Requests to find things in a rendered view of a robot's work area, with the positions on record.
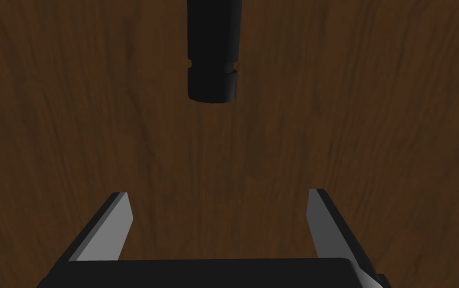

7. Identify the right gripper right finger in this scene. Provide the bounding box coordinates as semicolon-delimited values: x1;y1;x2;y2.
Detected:
306;188;382;287

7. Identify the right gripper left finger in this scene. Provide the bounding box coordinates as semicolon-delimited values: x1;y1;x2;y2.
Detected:
66;191;134;263

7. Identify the black cylindrical handle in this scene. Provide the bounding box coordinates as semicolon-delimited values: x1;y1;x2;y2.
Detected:
186;0;242;105

